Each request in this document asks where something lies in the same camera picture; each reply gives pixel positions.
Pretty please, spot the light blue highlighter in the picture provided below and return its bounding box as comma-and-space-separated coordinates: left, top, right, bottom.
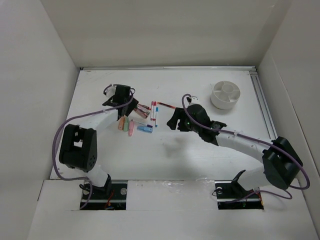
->
136, 125, 153, 133

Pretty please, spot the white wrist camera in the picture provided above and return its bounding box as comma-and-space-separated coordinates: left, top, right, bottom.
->
103, 84, 116, 97
187, 96, 201, 106

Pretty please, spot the orange highlighter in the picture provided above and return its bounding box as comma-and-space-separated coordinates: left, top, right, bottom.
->
118, 116, 126, 131

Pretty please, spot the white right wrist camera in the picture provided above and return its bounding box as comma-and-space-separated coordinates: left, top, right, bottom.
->
187, 96, 201, 106

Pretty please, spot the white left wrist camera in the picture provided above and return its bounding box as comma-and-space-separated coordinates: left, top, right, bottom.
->
103, 84, 116, 97

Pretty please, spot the blue cap white marker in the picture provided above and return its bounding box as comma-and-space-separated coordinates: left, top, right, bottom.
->
155, 107, 159, 128

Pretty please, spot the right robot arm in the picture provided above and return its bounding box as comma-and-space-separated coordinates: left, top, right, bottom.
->
166, 104, 303, 197

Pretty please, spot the white round divided container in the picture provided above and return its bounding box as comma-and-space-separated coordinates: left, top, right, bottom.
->
210, 81, 241, 110

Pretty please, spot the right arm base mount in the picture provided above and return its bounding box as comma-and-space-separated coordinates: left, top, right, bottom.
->
211, 170, 264, 210

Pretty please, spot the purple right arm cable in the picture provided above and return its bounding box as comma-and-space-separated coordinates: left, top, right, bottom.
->
181, 93, 312, 201

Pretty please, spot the green highlighter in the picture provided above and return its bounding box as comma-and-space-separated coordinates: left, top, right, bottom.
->
123, 117, 129, 132

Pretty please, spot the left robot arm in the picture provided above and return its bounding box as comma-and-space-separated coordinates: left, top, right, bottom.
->
58, 84, 139, 199

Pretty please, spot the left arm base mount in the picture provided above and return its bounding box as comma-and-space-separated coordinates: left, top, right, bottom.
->
79, 180, 128, 211

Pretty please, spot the pink cap white marker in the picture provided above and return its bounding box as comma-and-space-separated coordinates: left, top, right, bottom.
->
150, 101, 156, 121

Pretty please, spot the pink highlighter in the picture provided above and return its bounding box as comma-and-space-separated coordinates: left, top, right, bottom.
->
128, 120, 135, 137

